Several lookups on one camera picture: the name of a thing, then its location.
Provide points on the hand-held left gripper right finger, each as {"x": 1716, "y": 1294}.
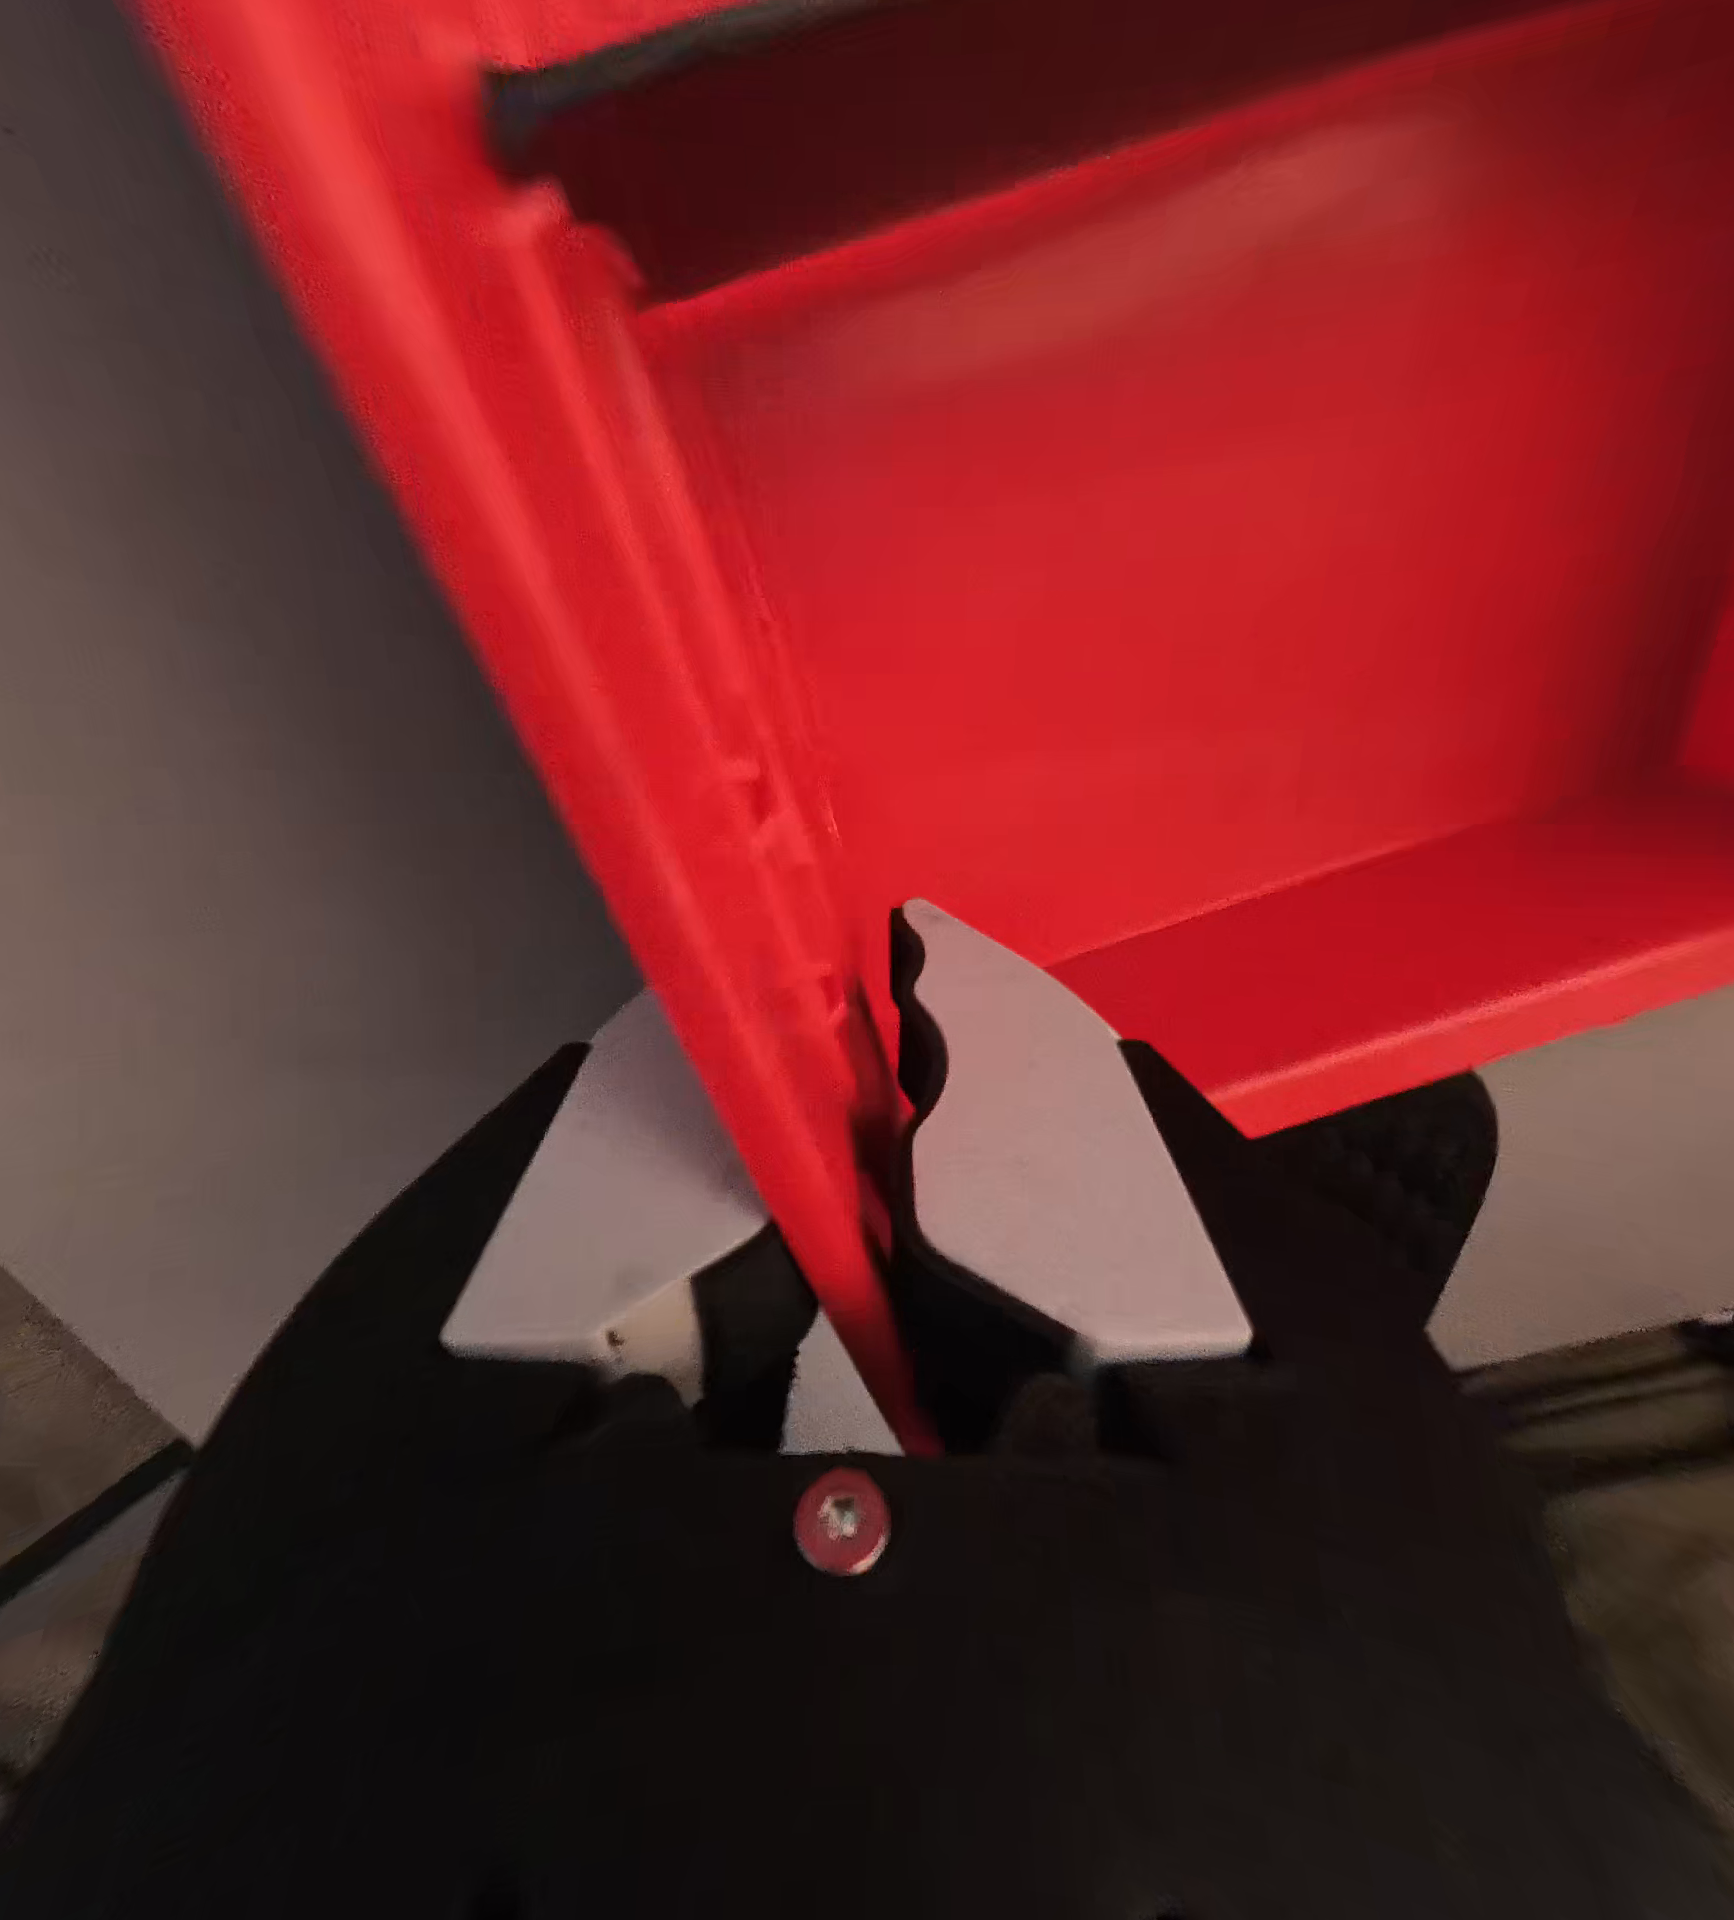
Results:
{"x": 1062, "y": 1200}

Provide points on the red plastic bin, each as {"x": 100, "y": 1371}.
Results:
{"x": 1182, "y": 600}

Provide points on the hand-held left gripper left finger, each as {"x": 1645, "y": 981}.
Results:
{"x": 613, "y": 1200}

